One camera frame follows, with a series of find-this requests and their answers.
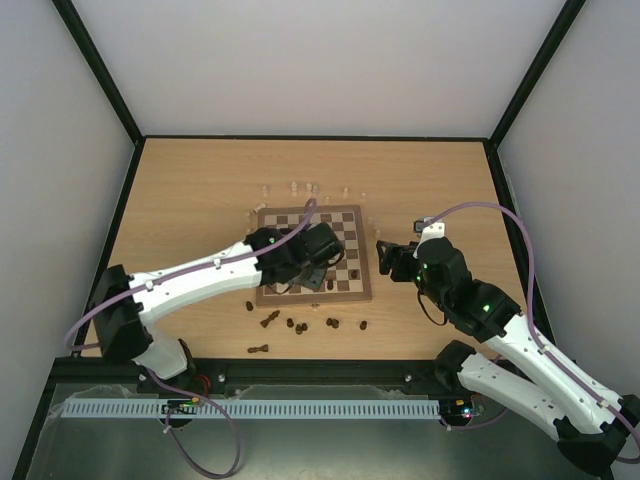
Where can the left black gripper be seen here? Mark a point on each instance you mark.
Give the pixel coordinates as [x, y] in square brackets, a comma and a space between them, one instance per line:
[316, 280]

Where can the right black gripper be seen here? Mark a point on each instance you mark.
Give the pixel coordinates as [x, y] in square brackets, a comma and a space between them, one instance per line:
[395, 258]

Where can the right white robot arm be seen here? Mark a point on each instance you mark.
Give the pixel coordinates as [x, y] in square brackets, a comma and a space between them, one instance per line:
[589, 422]

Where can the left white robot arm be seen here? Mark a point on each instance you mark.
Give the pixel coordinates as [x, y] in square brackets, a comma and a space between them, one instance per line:
[127, 306]

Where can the wooden chess board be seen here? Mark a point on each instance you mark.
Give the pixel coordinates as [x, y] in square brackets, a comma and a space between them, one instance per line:
[335, 267]

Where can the lying dark queen piece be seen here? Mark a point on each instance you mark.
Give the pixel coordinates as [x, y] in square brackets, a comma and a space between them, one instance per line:
[272, 316]

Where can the lying dark king piece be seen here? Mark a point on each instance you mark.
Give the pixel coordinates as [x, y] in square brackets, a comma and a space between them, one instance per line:
[257, 349]

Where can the black metal frame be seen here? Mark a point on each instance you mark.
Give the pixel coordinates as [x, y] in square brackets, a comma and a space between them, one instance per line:
[391, 98]

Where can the white slotted cable duct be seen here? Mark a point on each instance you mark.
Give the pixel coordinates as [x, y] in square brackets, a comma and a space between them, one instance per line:
[80, 408]

